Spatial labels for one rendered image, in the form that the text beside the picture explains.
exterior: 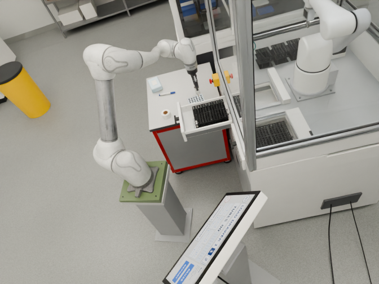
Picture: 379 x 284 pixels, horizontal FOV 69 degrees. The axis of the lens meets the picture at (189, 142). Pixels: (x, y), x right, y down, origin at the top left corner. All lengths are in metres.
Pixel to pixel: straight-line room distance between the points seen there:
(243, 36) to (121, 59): 0.69
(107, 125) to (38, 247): 1.68
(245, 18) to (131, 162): 1.01
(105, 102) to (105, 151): 0.30
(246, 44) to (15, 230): 2.87
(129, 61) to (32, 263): 2.15
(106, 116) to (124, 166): 0.30
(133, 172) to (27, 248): 1.74
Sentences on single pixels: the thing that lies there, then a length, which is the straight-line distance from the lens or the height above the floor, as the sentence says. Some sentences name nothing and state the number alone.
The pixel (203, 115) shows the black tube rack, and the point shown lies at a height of 0.89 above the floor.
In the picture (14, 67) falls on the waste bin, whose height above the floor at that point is 0.65.
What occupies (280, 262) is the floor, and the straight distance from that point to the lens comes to 2.35.
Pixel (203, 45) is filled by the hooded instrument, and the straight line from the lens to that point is 2.54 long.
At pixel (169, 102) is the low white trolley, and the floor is 0.76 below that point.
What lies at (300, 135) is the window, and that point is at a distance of 1.44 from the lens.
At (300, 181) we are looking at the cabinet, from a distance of 1.82.
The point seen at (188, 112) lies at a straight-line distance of 2.03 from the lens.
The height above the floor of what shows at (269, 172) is 0.88.
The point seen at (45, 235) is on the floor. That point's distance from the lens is 3.07.
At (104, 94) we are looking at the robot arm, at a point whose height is 1.34.
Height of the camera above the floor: 2.27
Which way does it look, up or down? 51 degrees down
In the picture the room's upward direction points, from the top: 19 degrees counter-clockwise
